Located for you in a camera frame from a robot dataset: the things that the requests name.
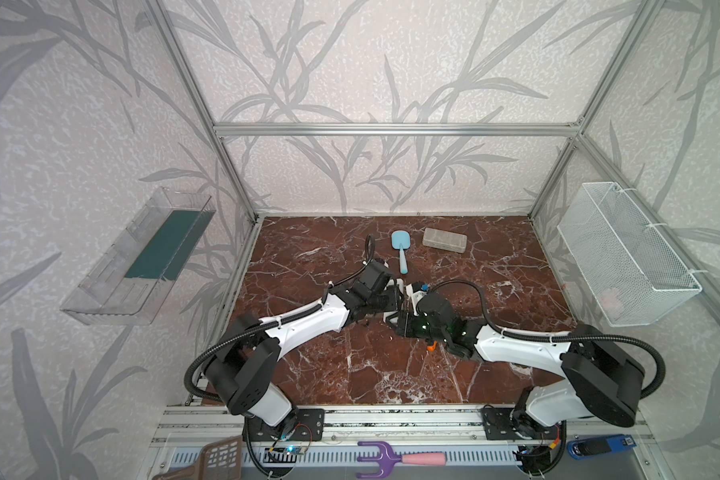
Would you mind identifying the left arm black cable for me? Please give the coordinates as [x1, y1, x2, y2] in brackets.
[184, 233, 378, 402]

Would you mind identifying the light blue small spatula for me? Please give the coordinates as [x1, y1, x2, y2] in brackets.
[390, 230, 411, 275]

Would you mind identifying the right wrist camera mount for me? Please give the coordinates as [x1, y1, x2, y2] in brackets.
[404, 282, 429, 302]

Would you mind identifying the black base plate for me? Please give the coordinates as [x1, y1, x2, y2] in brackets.
[244, 408, 326, 442]
[480, 405, 559, 443]

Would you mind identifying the white wire mesh basket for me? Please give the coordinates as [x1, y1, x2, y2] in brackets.
[558, 182, 703, 327]

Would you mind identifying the brown plastic basket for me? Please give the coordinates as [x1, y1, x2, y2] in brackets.
[155, 436, 243, 480]

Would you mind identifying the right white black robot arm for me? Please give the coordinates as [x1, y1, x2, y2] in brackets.
[385, 292, 645, 427]

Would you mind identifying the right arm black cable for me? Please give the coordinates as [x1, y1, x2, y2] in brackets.
[425, 279, 666, 400]

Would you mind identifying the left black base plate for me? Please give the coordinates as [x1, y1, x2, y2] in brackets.
[244, 408, 326, 442]

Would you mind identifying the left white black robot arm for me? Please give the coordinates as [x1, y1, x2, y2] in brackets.
[187, 260, 399, 428]

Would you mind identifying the clear wall shelf green mat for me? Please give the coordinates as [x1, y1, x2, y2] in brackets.
[60, 187, 216, 326]

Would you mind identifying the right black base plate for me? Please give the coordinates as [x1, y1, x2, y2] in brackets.
[480, 405, 559, 443]

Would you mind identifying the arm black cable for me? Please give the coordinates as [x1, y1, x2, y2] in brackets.
[425, 279, 666, 400]
[184, 233, 378, 402]

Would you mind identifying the purple pink garden fork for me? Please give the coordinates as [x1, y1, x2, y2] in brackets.
[356, 441, 447, 479]

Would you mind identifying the blue black device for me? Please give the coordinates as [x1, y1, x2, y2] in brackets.
[567, 434, 636, 460]

